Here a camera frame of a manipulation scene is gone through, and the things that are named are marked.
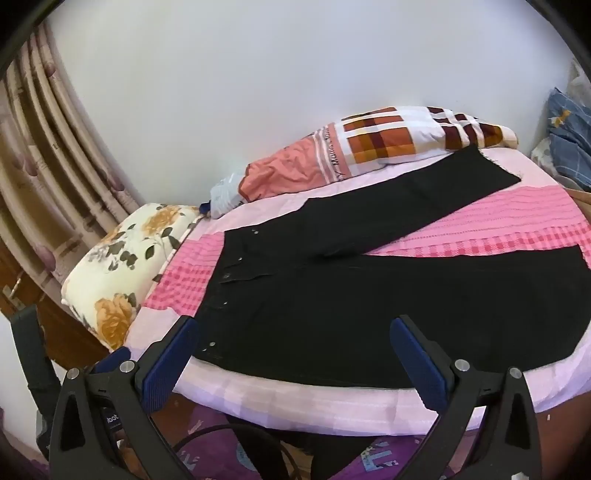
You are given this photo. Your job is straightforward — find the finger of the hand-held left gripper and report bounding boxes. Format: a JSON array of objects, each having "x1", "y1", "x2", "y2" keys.
[{"x1": 90, "y1": 346, "x2": 133, "y2": 376}]

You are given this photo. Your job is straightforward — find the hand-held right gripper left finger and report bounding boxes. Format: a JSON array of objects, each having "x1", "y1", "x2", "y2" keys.
[{"x1": 48, "y1": 315, "x2": 200, "y2": 480}]

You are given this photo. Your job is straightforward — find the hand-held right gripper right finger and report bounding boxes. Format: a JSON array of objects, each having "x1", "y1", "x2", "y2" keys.
[{"x1": 389, "y1": 315, "x2": 543, "y2": 480}]

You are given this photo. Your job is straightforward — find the black pants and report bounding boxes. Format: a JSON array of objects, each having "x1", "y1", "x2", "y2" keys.
[{"x1": 191, "y1": 145, "x2": 588, "y2": 388}]

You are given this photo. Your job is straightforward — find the brown wooden furniture panel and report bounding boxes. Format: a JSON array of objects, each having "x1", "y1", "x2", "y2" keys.
[{"x1": 0, "y1": 240, "x2": 114, "y2": 370}]

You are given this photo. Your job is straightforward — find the purple printed clothing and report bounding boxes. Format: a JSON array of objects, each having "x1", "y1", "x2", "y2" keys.
[{"x1": 152, "y1": 406, "x2": 462, "y2": 480}]

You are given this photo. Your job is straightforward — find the floral pillow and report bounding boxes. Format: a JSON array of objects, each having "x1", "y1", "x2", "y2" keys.
[{"x1": 61, "y1": 203, "x2": 204, "y2": 352}]

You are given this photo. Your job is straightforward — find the pink plaid bed sheet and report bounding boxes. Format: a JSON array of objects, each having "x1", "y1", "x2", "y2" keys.
[{"x1": 124, "y1": 147, "x2": 591, "y2": 437}]

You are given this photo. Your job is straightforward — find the white plastic bag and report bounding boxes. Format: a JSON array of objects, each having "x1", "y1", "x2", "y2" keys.
[{"x1": 203, "y1": 173, "x2": 252, "y2": 219}]

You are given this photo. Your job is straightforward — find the beige floral curtain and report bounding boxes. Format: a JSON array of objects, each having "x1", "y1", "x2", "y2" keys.
[{"x1": 0, "y1": 23, "x2": 139, "y2": 296}]

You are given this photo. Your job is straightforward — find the orange checked pillow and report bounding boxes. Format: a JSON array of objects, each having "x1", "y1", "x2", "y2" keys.
[{"x1": 238, "y1": 105, "x2": 519, "y2": 204}]

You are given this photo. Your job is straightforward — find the blue patterned cloth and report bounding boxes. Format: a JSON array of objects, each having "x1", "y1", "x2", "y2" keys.
[{"x1": 531, "y1": 88, "x2": 591, "y2": 192}]

